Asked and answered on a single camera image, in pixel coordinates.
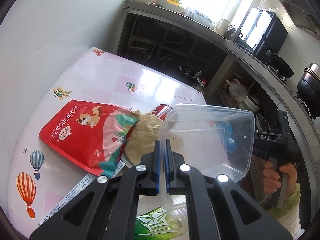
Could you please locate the brown paper napkin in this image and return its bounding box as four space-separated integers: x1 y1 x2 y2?
124 110 163 165

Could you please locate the black wok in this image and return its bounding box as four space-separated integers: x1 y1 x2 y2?
266 49 294 78

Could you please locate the right hand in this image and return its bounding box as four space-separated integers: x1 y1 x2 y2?
262 160 298 198

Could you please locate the green plastic bottle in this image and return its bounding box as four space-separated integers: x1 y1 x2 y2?
133 207 188 239

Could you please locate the black microwave oven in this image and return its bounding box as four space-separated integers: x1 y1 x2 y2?
235 8 287 63

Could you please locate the blue white toothpaste box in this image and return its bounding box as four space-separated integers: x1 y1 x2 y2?
38 160 128 227

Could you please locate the stack of bowls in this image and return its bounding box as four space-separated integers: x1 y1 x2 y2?
239 94 261 113

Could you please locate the red snack bag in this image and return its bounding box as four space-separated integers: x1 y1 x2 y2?
39 100 139 178

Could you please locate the clear plastic container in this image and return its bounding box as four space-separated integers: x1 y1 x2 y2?
158 103 256 212

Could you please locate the white plastic bag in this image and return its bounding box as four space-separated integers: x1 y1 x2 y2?
226 79 248 103

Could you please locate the red can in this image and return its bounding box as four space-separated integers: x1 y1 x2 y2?
151 104 172 121

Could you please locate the range hood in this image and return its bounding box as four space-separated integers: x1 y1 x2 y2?
279 0 319 37

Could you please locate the yellow green sleeve forearm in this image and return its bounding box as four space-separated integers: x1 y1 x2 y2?
268 183 302 234

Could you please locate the blue plastic bag ball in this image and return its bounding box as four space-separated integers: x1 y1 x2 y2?
216 121 236 153

